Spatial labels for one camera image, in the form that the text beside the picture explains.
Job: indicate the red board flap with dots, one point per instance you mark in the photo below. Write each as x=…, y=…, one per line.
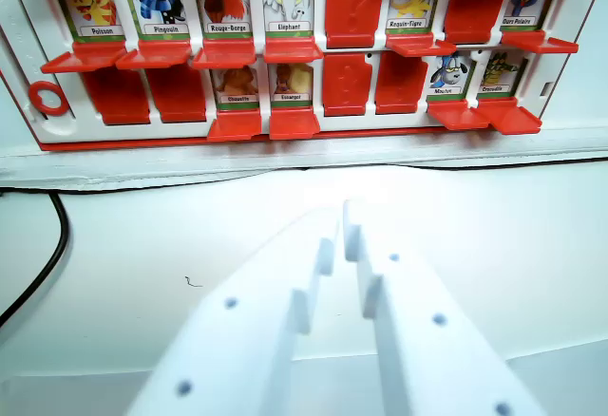
x=354, y=7

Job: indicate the red and white game board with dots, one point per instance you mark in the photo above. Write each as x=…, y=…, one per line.
x=24, y=17

